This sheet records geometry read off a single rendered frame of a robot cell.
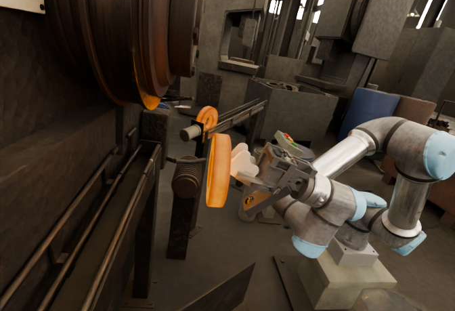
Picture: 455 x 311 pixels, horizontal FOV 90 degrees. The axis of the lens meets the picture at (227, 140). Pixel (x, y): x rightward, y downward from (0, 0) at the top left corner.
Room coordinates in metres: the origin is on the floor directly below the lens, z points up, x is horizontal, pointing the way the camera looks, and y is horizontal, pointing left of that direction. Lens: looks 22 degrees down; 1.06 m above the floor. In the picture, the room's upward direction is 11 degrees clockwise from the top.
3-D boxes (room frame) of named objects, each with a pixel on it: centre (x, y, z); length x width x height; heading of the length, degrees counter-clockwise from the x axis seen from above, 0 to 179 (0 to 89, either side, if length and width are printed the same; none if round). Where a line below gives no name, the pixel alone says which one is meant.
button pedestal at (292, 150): (1.37, -0.39, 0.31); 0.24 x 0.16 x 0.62; 8
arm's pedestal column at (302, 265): (0.84, -0.63, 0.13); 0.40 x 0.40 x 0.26; 12
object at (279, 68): (4.91, -0.99, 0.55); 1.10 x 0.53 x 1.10; 28
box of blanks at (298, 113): (3.20, -0.68, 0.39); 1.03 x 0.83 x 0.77; 113
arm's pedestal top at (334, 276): (0.84, -0.63, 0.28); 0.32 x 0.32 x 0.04; 12
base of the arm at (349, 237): (0.84, -0.63, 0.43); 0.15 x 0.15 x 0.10
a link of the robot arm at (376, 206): (0.84, -0.64, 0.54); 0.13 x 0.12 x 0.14; 31
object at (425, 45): (4.73, -3.24, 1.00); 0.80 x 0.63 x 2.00; 13
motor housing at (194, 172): (0.94, 0.15, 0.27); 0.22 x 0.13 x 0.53; 8
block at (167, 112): (0.83, 0.29, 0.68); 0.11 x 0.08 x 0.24; 98
